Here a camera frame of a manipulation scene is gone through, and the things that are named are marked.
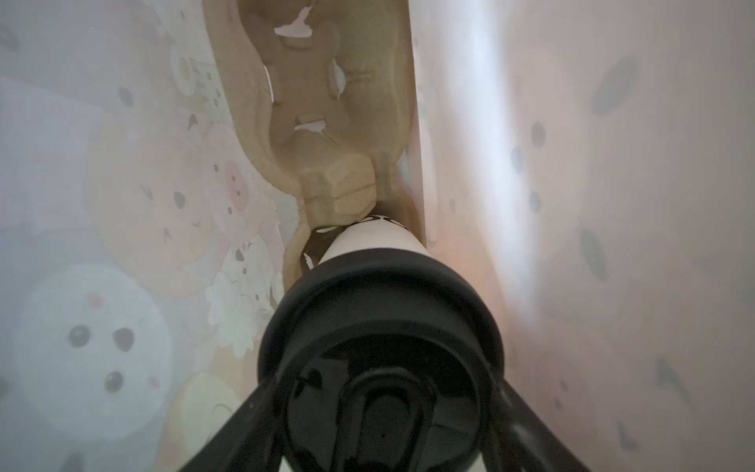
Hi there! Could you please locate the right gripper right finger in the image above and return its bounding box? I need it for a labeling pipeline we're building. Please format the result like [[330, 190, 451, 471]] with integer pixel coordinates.
[[483, 379, 589, 472]]

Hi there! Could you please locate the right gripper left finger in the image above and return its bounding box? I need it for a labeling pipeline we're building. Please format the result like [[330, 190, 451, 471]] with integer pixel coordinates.
[[181, 377, 283, 472]]

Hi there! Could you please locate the black plastic cup lid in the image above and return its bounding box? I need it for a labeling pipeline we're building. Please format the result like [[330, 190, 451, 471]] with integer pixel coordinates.
[[258, 249, 505, 471]]

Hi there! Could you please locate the white patterned paper gift bag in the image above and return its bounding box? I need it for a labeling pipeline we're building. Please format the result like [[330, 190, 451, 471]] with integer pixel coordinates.
[[1, 1, 754, 471]]

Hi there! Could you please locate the white paper coffee cup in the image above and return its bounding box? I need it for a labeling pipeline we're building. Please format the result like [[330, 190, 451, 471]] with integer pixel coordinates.
[[320, 214, 430, 264]]

